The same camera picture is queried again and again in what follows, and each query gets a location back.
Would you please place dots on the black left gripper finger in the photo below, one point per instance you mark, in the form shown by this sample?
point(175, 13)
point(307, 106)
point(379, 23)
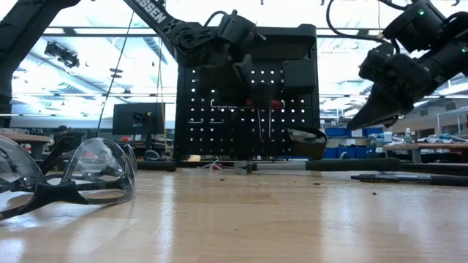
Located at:
point(265, 95)

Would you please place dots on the black marker pen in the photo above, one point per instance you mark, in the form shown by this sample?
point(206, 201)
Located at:
point(449, 180)
point(402, 175)

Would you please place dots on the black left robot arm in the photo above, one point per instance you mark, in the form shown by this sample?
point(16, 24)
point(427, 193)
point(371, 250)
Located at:
point(157, 16)

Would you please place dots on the blue storage bin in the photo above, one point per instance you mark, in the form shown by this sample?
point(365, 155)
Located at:
point(373, 131)
point(336, 132)
point(351, 152)

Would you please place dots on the clear plastic bottle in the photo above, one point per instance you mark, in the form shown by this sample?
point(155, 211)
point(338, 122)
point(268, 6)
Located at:
point(408, 137)

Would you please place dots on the wooden workbench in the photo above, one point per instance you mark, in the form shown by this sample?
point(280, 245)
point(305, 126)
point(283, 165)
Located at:
point(417, 147)
point(25, 138)

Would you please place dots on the black pegboard tool stand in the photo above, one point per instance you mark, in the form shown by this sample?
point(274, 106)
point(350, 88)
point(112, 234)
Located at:
point(292, 40)

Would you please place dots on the black plastic pegboard bin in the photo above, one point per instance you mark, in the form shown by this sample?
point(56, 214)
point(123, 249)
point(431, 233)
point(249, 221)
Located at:
point(309, 151)

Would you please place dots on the black computer monitor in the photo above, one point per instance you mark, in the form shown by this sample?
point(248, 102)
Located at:
point(124, 120)

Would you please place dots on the black ceiling mounted device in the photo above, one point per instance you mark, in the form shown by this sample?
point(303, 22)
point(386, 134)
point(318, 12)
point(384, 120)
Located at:
point(62, 55)

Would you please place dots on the person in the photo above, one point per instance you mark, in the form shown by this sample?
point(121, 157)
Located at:
point(63, 129)

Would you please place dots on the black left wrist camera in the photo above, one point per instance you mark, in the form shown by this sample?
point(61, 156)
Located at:
point(235, 31)

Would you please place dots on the clear safety glasses black frame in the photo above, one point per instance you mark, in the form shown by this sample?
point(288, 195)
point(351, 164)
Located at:
point(55, 199)
point(131, 157)

